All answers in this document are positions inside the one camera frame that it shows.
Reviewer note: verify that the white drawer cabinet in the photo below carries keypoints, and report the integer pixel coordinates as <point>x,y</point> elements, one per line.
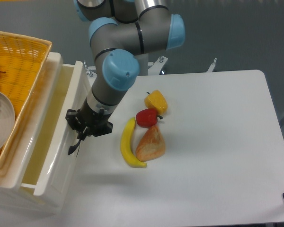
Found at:
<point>14,167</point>

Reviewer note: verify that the yellow woven basket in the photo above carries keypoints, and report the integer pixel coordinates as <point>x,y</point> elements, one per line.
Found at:
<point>22,57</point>

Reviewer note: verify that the yellow bell pepper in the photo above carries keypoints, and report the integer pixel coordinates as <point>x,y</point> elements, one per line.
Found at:
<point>157,101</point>

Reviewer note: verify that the white plate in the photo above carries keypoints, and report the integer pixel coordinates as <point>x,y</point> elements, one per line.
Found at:
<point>7,119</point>

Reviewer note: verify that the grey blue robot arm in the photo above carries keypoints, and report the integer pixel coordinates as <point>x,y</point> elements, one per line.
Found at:
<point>120,30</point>

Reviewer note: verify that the red bell pepper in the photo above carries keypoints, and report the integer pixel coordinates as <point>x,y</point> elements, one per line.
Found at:
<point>148,118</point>

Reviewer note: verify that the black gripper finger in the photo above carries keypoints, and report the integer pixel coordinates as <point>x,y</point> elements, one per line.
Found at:
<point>73,121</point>
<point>97,131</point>

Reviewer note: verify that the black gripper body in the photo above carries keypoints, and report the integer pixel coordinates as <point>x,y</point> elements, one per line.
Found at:
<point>89,117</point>

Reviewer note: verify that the yellow banana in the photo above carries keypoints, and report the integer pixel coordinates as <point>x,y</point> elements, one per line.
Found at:
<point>125,145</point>

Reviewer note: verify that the triangular bread pastry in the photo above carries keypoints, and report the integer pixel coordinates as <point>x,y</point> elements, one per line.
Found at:
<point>151,146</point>

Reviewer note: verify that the black top drawer handle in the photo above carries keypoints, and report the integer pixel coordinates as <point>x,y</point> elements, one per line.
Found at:
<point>73,148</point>

